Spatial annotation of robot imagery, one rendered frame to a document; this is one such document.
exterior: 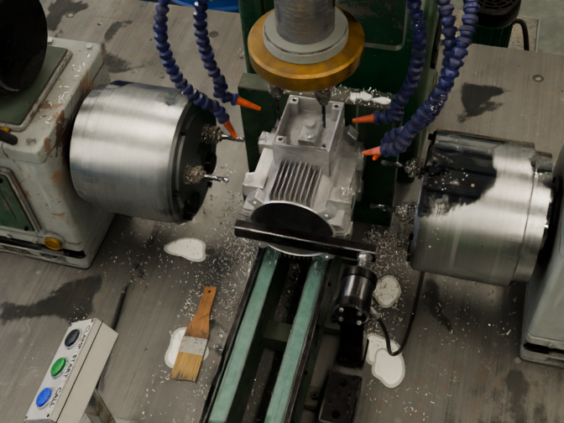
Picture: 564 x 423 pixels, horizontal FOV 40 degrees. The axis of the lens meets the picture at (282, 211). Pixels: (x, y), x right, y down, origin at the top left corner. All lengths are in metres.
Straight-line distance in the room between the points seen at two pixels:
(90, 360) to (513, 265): 0.68
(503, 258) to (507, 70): 0.80
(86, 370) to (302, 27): 0.60
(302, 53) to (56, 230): 0.66
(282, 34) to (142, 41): 0.97
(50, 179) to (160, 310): 0.34
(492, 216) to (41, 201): 0.81
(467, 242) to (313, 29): 0.42
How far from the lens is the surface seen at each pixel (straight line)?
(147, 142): 1.35
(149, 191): 1.36
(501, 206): 1.25
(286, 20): 1.15
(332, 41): 1.17
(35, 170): 1.43
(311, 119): 1.36
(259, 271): 1.43
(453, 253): 1.28
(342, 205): 1.32
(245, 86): 1.42
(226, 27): 2.10
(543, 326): 1.41
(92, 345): 1.23
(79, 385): 1.21
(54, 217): 1.53
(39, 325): 1.60
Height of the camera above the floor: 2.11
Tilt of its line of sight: 53 degrees down
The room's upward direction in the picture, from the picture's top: 5 degrees counter-clockwise
